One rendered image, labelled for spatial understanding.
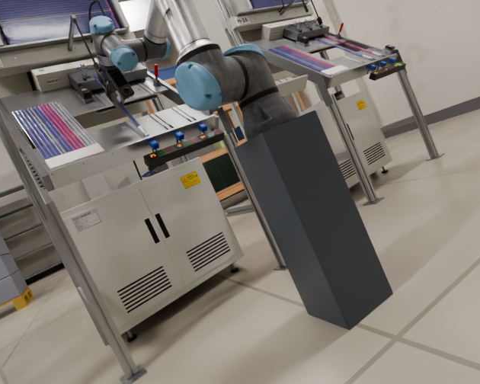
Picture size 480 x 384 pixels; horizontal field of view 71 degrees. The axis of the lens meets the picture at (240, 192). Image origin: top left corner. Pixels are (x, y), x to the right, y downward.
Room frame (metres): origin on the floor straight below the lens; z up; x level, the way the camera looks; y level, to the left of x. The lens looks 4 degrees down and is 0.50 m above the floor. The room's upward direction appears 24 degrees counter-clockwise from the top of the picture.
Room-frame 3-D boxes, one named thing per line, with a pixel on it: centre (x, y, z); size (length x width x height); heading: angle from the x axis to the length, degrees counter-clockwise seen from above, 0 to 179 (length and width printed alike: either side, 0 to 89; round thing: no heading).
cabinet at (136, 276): (1.81, 0.58, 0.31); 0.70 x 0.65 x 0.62; 121
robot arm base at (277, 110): (0.94, -0.15, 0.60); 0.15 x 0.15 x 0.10
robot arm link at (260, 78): (0.94, -0.15, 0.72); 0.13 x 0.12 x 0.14; 128
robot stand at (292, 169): (0.94, -0.15, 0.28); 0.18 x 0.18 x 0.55; 24
